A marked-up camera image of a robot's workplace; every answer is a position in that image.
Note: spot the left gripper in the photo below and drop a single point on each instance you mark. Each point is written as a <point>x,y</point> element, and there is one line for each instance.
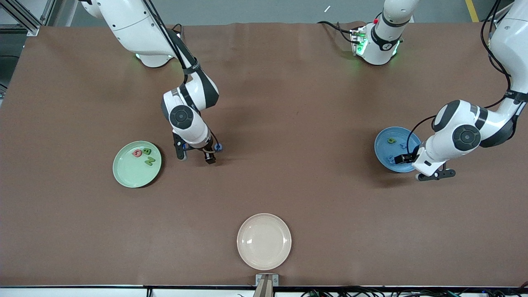
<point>406,158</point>

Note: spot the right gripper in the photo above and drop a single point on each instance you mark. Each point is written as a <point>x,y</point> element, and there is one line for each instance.
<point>208,152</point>

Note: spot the blue letter G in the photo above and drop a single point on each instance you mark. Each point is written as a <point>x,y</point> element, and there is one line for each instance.
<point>219,147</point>

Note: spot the blue letter m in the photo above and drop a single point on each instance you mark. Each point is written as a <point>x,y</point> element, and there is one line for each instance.
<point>389,159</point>

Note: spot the green capital letter N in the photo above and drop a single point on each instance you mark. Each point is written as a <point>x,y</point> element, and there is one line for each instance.
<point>149,161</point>

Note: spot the red letter Q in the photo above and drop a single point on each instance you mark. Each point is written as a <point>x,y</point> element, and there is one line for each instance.
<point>137,153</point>

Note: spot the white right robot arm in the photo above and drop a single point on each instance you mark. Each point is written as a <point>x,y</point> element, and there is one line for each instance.
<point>128,24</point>

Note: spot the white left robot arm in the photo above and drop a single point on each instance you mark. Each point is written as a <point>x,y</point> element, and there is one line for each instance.
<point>509,41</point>

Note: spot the blue plate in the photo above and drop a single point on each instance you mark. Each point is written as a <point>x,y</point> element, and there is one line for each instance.
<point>383,150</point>

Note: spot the green plate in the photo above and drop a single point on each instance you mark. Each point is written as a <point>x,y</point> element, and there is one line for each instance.
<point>132,175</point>

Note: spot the brown table mat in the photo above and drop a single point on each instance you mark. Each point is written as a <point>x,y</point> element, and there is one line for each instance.
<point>264,82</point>

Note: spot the beige plate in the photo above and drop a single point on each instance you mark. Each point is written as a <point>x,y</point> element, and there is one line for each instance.
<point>264,241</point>

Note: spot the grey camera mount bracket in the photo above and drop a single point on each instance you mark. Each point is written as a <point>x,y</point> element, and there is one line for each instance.
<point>267,284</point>

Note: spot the white table edge rail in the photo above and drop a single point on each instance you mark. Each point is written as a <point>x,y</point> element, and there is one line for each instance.
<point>82,292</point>

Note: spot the aluminium frame profile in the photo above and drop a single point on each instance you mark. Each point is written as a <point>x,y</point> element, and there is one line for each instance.
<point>33,28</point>

